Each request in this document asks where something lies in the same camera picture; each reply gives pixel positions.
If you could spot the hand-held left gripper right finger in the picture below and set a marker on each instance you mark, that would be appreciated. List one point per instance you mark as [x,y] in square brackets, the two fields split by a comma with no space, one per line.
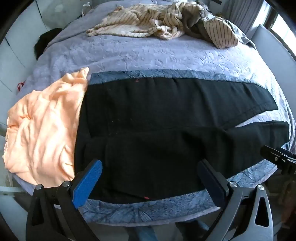
[208,178]

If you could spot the grey curtain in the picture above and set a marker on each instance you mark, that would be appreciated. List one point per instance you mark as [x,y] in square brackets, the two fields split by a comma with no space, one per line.
[242,11]

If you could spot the black pants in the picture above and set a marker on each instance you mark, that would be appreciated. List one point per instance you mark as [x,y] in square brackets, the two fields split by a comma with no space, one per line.
[161,134]

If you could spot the cream striped pillow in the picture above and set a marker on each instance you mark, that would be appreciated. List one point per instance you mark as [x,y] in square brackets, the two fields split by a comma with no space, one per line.
[222,32]

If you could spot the black garment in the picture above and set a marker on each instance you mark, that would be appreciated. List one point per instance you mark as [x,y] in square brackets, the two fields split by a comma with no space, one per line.
[46,41]

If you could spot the cream striped sheet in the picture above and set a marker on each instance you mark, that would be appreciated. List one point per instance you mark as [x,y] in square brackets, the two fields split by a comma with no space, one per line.
[129,23]

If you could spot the white wardrobe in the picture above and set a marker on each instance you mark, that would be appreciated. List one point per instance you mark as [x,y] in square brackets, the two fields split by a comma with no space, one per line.
[16,51]

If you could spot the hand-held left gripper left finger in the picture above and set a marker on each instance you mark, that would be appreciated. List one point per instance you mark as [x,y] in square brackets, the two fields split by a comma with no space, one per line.
[89,180]

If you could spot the bed with lavender quilt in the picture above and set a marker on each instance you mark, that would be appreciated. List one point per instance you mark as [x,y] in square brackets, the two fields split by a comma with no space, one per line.
[143,55]

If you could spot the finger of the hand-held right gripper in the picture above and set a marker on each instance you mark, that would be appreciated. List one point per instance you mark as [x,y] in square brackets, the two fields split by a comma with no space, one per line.
[274,154]
[289,169]

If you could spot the peach cloth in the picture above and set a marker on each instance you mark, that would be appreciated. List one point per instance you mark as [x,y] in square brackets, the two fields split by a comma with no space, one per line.
[44,129]

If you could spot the white panel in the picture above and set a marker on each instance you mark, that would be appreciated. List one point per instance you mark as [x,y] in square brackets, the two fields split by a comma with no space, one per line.
[270,39]

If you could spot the window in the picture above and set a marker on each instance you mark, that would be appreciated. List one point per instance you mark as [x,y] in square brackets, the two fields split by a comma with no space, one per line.
[281,20]

